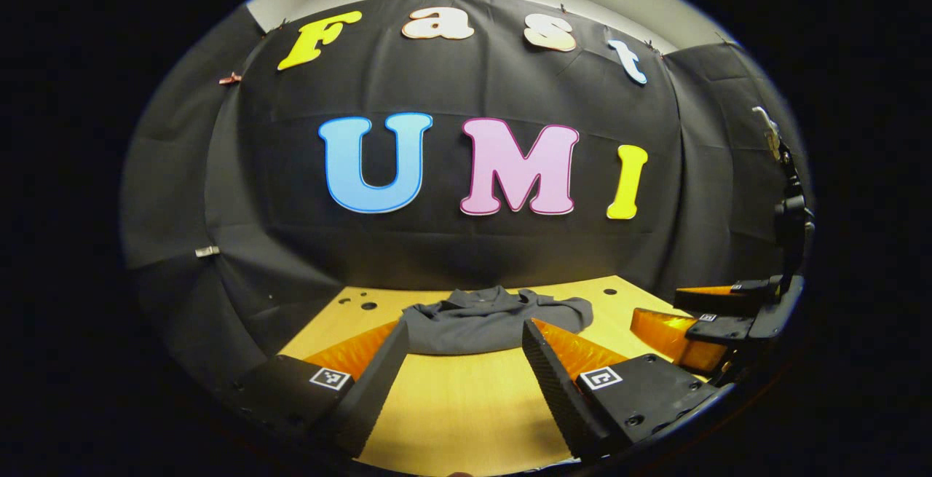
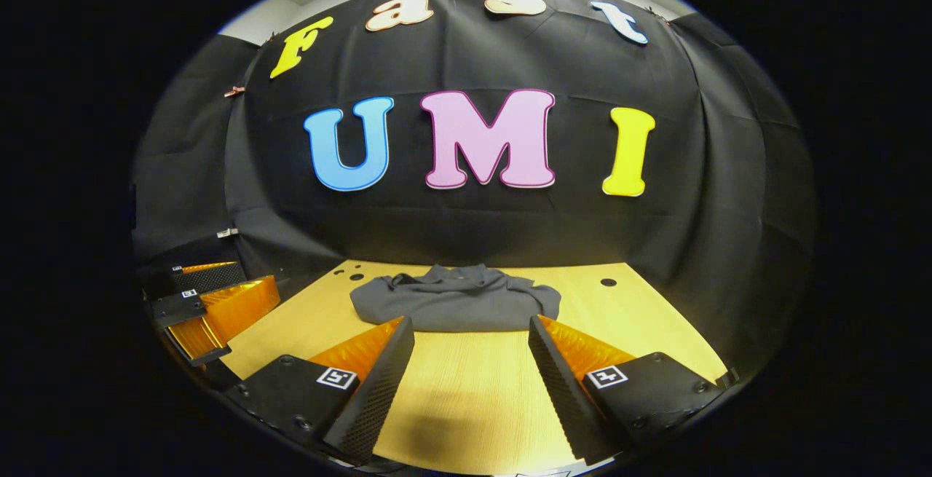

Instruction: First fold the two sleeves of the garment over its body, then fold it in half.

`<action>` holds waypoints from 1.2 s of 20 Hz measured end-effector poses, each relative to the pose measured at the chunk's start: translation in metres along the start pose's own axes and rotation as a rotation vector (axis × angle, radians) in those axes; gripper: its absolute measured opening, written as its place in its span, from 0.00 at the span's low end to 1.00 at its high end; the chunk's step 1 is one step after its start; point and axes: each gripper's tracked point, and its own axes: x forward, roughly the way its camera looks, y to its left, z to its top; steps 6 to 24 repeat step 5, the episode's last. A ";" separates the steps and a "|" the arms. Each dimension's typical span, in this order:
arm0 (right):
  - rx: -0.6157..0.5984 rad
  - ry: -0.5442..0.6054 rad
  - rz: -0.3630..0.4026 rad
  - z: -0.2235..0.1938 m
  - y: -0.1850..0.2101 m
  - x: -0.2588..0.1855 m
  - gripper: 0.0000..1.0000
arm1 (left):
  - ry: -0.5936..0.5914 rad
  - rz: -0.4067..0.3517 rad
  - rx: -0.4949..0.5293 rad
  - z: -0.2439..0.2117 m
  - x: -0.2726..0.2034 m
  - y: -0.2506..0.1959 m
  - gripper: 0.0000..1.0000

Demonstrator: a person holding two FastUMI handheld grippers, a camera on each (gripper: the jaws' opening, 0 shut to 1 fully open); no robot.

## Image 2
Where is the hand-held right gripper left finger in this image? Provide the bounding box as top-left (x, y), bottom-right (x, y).
top-left (222, 315), bottom-right (416, 466)

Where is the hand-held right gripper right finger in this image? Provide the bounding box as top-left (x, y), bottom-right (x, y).
top-left (527, 315), bottom-right (729, 466)

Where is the black backdrop cloth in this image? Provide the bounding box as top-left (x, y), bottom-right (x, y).
top-left (131, 0), bottom-right (816, 390)

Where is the grey polo shirt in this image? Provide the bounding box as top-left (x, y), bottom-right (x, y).
top-left (349, 264), bottom-right (562, 334)

